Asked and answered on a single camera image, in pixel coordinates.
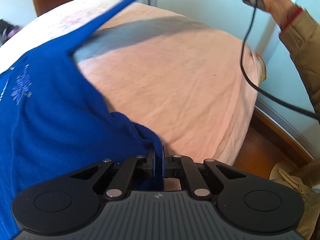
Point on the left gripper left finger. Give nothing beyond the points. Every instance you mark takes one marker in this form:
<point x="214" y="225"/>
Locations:
<point x="114" y="181"/>

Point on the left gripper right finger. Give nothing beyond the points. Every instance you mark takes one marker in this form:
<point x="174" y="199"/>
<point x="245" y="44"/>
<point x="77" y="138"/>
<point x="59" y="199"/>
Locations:
<point x="202" y="181"/>

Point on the blue knit sweater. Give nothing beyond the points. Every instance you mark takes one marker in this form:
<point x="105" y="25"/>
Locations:
<point x="53" y="121"/>

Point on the right forearm khaki sleeve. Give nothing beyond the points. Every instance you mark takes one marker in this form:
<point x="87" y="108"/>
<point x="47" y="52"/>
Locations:
<point x="300" y="35"/>

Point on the pile of clothes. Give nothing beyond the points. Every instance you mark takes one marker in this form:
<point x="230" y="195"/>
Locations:
<point x="7" y="31"/>

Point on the pink bed blanket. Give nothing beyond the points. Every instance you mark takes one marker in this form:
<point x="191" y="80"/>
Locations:
<point x="173" y="75"/>

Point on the khaki jacket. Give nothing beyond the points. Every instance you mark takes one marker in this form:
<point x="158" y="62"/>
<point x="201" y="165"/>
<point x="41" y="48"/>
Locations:
<point x="305" y="182"/>

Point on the wooden bed frame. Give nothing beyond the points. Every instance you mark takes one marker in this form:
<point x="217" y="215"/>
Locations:
<point x="266" y="144"/>

